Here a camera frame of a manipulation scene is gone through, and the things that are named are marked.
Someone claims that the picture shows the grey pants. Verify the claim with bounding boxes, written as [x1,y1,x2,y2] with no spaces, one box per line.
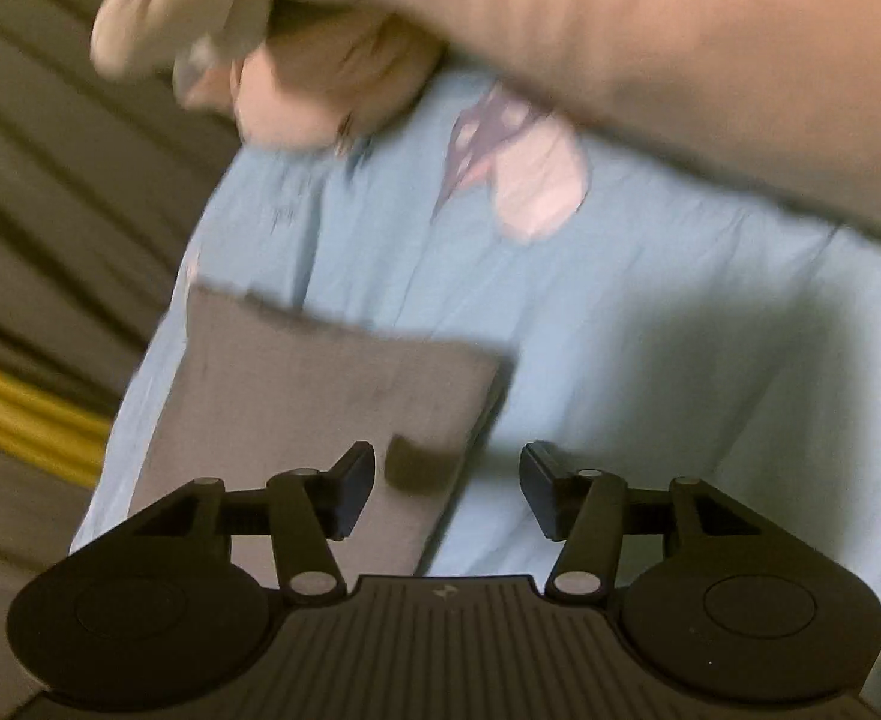
[129,281,520,586]

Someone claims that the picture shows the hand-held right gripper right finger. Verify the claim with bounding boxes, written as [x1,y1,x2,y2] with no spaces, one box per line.
[522,441,757,605]

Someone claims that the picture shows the yellow curtain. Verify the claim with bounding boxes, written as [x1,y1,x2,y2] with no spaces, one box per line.
[0,349,115,492]

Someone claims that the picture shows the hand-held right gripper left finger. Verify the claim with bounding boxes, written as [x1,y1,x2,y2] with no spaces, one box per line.
[129,441,376,602]

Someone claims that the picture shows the light blue printed bedsheet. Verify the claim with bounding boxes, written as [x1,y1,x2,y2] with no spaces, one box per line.
[69,67,881,691]

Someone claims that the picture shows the person's left forearm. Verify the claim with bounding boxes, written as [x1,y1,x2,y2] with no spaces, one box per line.
[335,0,881,245]

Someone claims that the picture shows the person's left hand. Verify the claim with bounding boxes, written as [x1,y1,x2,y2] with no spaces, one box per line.
[232,15,443,157]

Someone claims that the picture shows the grey curtain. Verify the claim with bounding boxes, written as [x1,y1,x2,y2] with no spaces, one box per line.
[0,0,242,410]
[0,439,104,710]

